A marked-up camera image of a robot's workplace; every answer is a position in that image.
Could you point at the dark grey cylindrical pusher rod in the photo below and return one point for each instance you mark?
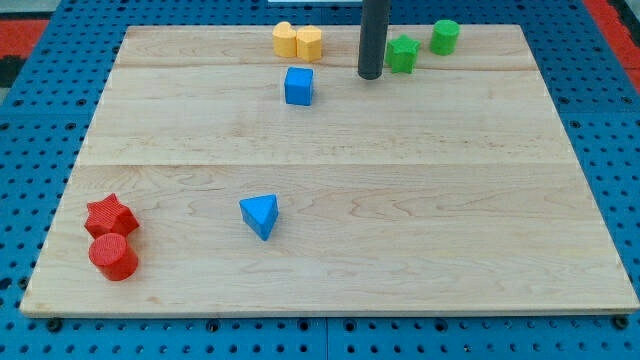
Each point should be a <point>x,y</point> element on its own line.
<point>373,32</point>

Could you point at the green star block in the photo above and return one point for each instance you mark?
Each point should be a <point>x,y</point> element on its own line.
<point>401,54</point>

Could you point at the red star block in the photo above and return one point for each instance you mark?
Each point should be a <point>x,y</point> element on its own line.
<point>110,216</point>

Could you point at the yellow heart block right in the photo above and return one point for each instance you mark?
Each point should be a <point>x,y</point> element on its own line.
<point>309,43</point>

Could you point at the yellow heart block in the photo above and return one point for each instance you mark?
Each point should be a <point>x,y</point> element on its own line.
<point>284,40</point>
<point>309,43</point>

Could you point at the green cylinder block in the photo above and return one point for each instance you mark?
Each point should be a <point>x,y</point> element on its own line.
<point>444,37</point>

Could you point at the yellow heart block left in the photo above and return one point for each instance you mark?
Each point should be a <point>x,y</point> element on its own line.
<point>284,40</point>

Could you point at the blue cube block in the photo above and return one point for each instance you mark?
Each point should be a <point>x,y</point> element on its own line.
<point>298,86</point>

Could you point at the light wooden board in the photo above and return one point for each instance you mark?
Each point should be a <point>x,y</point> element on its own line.
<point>450,191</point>

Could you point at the blue triangle block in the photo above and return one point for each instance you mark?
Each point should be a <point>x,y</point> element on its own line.
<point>260,214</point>

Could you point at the red cylinder block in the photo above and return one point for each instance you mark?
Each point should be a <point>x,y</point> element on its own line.
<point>113,256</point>

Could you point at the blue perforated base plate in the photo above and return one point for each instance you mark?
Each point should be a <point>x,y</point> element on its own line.
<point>48,109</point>

